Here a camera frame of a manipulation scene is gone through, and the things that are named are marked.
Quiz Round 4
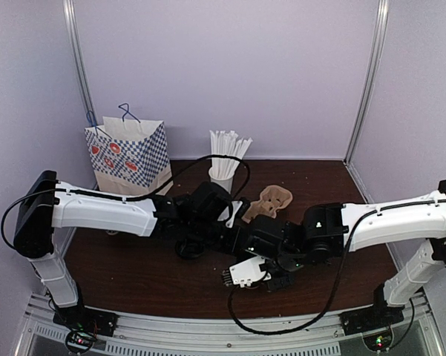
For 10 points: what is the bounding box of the left aluminium frame post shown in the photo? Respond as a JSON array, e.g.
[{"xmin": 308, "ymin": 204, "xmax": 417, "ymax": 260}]
[{"xmin": 62, "ymin": 0, "xmax": 94, "ymax": 113}]

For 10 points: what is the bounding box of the white right camera bracket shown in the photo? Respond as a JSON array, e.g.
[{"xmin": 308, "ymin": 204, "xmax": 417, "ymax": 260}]
[{"xmin": 221, "ymin": 256, "xmax": 272, "ymax": 288}]

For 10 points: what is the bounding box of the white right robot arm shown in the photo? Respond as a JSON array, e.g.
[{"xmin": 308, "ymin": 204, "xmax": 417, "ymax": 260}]
[{"xmin": 229, "ymin": 179, "xmax": 446, "ymax": 328}]

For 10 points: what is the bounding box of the aluminium front rail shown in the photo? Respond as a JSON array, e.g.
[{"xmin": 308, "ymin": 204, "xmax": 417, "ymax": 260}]
[{"xmin": 11, "ymin": 293, "xmax": 446, "ymax": 355}]

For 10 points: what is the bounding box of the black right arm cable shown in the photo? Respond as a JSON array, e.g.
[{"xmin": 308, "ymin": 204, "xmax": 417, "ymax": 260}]
[{"xmin": 226, "ymin": 207, "xmax": 383, "ymax": 334}]

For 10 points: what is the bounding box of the white cup holding straws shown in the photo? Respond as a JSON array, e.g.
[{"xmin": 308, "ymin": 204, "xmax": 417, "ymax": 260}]
[{"xmin": 209, "ymin": 167, "xmax": 234, "ymax": 193}]

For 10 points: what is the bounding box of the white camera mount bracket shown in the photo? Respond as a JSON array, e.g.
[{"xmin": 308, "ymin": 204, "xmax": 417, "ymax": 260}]
[{"xmin": 218, "ymin": 200, "xmax": 251, "ymax": 228}]

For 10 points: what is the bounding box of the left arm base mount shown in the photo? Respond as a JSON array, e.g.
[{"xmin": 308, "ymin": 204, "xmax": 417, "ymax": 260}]
[{"xmin": 53, "ymin": 306, "xmax": 118, "ymax": 354}]

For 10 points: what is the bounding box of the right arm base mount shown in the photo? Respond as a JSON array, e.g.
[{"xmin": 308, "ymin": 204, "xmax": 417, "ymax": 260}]
[{"xmin": 340, "ymin": 306, "xmax": 404, "ymax": 353}]

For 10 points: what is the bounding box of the wrapped white straws bundle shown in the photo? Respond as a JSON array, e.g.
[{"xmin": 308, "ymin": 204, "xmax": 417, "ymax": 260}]
[{"xmin": 209, "ymin": 131, "xmax": 253, "ymax": 177}]

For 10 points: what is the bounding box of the blue checkered paper bag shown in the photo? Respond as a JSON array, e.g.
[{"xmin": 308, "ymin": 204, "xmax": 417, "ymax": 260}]
[{"xmin": 85, "ymin": 103, "xmax": 172, "ymax": 196}]

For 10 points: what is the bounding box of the brown cardboard cup carrier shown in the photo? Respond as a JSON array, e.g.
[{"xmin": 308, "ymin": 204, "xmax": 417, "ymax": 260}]
[{"xmin": 242, "ymin": 185, "xmax": 293, "ymax": 223}]

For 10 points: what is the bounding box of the right aluminium frame post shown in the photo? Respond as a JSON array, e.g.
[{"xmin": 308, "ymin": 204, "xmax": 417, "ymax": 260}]
[{"xmin": 344, "ymin": 0, "xmax": 390, "ymax": 165}]

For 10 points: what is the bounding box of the remaining black lids stack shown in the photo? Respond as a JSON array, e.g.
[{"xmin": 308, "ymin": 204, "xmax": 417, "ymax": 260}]
[{"xmin": 174, "ymin": 240, "xmax": 205, "ymax": 260}]

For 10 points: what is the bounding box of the aluminium frame post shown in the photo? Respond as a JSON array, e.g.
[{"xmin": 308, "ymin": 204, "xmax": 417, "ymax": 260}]
[
  {"xmin": 62, "ymin": 0, "xmax": 94, "ymax": 113},
  {"xmin": 344, "ymin": 0, "xmax": 390, "ymax": 165}
]

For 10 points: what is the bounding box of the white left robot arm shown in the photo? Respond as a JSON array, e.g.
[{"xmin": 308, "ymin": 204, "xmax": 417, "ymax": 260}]
[{"xmin": 13, "ymin": 171, "xmax": 247, "ymax": 329}]

